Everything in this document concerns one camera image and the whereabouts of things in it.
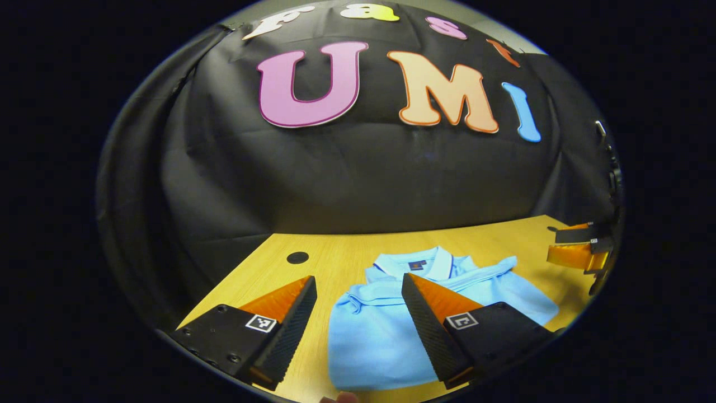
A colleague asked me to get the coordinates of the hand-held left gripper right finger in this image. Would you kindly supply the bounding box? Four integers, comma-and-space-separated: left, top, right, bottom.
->
401, 273, 560, 390

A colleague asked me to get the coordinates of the light blue T-shirt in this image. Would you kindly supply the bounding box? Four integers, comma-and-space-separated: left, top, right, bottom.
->
327, 246, 560, 392

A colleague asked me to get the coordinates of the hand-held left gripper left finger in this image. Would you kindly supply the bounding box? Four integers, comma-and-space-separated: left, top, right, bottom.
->
168, 275, 318, 391

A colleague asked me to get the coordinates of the black backdrop cloth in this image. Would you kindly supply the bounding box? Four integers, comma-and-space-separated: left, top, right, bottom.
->
96, 6, 623, 331

